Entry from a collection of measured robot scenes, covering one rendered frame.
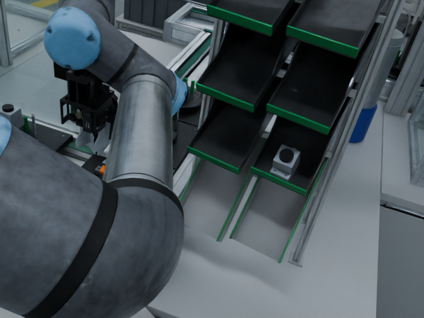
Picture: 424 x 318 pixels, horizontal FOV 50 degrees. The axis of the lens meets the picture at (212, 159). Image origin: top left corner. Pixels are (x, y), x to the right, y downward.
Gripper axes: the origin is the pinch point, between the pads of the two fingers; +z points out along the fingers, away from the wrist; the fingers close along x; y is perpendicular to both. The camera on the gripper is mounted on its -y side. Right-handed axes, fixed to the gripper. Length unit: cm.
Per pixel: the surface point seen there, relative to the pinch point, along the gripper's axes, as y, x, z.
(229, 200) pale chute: -16.3, 26.4, 17.2
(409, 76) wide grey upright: -127, 74, 18
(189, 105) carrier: -65, -1, 24
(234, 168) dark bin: -10.2, 26.7, 2.4
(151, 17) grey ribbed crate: -205, -77, 55
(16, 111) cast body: -20.7, -36.8, 14.9
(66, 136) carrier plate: -30.3, -28.1, 26.1
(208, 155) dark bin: -11.6, 20.3, 2.3
